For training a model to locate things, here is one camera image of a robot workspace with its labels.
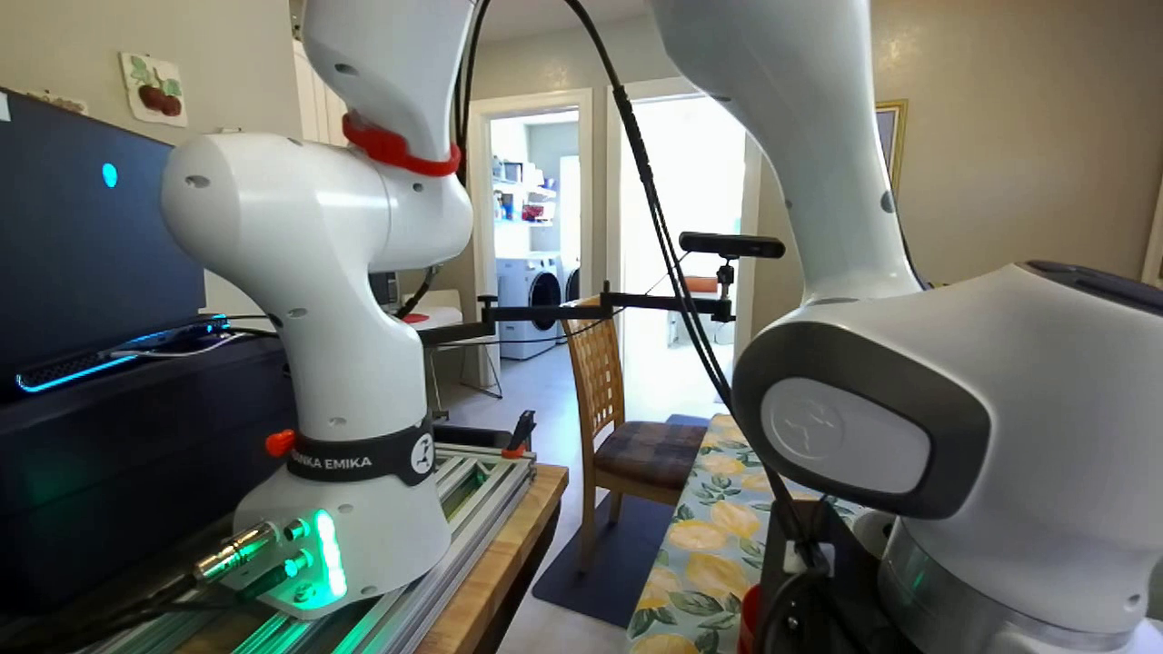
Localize red lid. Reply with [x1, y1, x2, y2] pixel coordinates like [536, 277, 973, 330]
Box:
[738, 584, 760, 654]

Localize wooden chair with cushion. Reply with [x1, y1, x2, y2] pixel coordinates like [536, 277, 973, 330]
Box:
[565, 319, 710, 561]

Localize aluminium robot mounting rails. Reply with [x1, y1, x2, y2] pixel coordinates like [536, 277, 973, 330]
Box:
[91, 442, 536, 654]

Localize dark blue floor mat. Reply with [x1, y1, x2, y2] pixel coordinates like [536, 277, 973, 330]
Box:
[536, 497, 674, 628]

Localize floral lemon tablecloth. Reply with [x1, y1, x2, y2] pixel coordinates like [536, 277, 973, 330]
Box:
[627, 416, 775, 654]

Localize framed bird picture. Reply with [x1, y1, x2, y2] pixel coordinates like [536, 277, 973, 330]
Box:
[875, 100, 908, 186]

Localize black monitor screen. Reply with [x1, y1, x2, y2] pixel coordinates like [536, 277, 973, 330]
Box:
[0, 90, 203, 398]

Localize black control box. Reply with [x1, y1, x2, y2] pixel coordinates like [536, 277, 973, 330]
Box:
[0, 337, 295, 614]

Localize black camera tripod arm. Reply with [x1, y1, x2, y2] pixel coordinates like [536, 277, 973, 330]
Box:
[466, 233, 785, 335]

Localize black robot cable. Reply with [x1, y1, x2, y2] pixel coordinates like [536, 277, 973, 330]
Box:
[398, 0, 829, 654]

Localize fruit wall picture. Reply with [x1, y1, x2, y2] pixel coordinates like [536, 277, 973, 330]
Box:
[119, 52, 189, 129]

